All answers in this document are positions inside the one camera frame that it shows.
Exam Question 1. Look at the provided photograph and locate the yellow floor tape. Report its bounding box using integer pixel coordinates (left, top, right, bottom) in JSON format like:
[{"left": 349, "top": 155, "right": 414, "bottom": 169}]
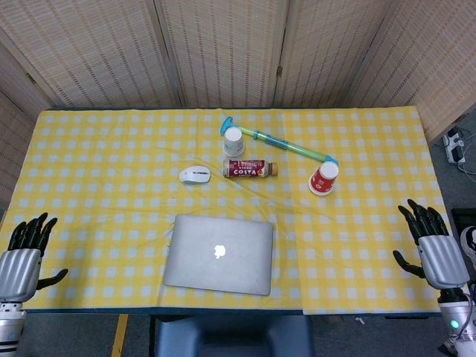
[{"left": 110, "top": 314, "right": 129, "bottom": 357}]

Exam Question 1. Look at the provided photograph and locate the red paper cup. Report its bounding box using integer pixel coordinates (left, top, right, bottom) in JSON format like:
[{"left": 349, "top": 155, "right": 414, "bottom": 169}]
[{"left": 308, "top": 161, "right": 340, "bottom": 196}]

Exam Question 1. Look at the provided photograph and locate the white paper cup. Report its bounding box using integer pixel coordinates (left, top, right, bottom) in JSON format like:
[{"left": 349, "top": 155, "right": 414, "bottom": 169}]
[{"left": 222, "top": 126, "right": 246, "bottom": 157}]

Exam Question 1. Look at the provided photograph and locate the black white sneaker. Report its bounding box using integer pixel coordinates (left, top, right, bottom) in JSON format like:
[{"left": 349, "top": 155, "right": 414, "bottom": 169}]
[{"left": 460, "top": 225, "right": 476, "bottom": 269}]

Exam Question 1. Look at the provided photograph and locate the silver laptop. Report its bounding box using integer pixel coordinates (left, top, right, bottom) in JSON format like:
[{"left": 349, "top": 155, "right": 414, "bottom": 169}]
[{"left": 163, "top": 214, "right": 275, "bottom": 297}]

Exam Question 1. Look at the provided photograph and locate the Costa coffee bottle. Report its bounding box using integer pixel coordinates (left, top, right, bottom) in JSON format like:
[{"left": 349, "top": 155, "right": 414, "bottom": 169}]
[{"left": 222, "top": 158, "right": 280, "bottom": 179}]

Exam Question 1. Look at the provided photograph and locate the white computer mouse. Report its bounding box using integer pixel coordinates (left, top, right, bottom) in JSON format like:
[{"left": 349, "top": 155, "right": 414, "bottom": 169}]
[{"left": 178, "top": 165, "right": 212, "bottom": 185}]

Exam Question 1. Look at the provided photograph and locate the woven folding screen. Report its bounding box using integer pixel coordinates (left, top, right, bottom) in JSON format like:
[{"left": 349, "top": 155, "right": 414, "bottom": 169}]
[{"left": 0, "top": 0, "right": 476, "bottom": 144}]

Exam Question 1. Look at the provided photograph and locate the white cable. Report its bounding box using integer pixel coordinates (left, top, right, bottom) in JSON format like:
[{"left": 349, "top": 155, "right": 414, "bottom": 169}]
[{"left": 456, "top": 128, "right": 476, "bottom": 176}]

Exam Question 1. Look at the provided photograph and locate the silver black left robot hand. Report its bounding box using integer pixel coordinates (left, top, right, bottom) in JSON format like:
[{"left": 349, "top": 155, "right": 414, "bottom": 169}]
[{"left": 0, "top": 212, "right": 69, "bottom": 303}]

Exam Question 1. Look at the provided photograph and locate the yellow checkered tablecloth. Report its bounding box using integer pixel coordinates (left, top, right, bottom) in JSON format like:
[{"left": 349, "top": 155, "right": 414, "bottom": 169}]
[{"left": 0, "top": 107, "right": 453, "bottom": 312}]

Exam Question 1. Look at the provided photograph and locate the black box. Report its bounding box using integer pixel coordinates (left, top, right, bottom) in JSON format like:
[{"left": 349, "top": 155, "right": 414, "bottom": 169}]
[{"left": 451, "top": 208, "right": 476, "bottom": 234}]

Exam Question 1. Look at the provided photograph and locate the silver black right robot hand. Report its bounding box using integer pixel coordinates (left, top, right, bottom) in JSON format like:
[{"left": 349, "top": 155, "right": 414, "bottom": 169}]
[{"left": 393, "top": 199, "right": 470, "bottom": 290}]

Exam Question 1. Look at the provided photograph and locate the green blue water squirter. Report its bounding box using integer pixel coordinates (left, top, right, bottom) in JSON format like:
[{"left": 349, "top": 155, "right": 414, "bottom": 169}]
[{"left": 219, "top": 116, "right": 340, "bottom": 169}]

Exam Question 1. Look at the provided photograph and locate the white power strip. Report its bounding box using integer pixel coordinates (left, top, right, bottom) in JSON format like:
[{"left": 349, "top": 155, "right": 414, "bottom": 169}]
[{"left": 442, "top": 128, "right": 468, "bottom": 164}]

